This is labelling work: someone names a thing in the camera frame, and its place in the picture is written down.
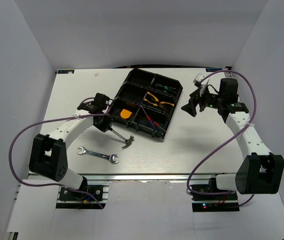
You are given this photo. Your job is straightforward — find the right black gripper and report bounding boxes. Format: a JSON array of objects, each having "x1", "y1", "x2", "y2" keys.
[{"x1": 181, "y1": 84, "x2": 224, "y2": 117}]

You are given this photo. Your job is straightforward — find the orange tape measure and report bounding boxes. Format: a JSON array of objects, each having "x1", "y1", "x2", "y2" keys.
[{"x1": 120, "y1": 109, "x2": 133, "y2": 120}]

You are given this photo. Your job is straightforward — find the black handled claw hammer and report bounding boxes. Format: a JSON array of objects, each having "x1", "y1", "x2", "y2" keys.
[{"x1": 107, "y1": 126, "x2": 134, "y2": 150}]

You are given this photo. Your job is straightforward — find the yellow black pliers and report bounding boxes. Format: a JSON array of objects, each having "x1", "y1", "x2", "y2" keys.
[
  {"x1": 153, "y1": 101, "x2": 175, "y2": 112},
  {"x1": 143, "y1": 91, "x2": 160, "y2": 107}
]

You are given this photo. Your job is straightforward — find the silver open-end wrench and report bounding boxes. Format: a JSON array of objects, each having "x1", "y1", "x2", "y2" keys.
[{"x1": 77, "y1": 146, "x2": 119, "y2": 165}]

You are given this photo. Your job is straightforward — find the black green precision screwdriver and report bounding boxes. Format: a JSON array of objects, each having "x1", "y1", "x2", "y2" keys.
[{"x1": 155, "y1": 83, "x2": 170, "y2": 90}]

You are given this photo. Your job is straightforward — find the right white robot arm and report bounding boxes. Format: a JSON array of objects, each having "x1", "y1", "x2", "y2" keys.
[{"x1": 181, "y1": 78, "x2": 284, "y2": 200}]

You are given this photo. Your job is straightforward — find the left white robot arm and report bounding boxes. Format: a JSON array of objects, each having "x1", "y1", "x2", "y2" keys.
[{"x1": 29, "y1": 93, "x2": 112, "y2": 200}]

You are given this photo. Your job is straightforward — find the black compartment tray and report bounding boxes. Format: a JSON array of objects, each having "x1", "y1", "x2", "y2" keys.
[{"x1": 110, "y1": 68, "x2": 183, "y2": 139}]

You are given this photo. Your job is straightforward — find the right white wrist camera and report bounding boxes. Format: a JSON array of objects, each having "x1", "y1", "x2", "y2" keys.
[{"x1": 193, "y1": 73, "x2": 208, "y2": 88}]

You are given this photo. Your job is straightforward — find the right aluminium rail frame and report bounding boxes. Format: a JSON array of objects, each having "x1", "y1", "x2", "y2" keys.
[{"x1": 223, "y1": 66, "x2": 267, "y2": 181}]

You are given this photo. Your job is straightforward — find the front aluminium rail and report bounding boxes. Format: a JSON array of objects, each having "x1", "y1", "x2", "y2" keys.
[{"x1": 29, "y1": 172, "x2": 218, "y2": 183}]

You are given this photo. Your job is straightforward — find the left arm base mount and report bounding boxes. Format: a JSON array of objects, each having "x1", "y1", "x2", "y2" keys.
[{"x1": 55, "y1": 180, "x2": 111, "y2": 210}]

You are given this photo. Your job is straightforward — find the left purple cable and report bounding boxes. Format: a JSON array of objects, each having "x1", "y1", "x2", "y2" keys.
[{"x1": 8, "y1": 98, "x2": 113, "y2": 210}]

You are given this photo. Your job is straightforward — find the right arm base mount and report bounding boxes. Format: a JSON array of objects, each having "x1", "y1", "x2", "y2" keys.
[{"x1": 186, "y1": 189, "x2": 240, "y2": 213}]

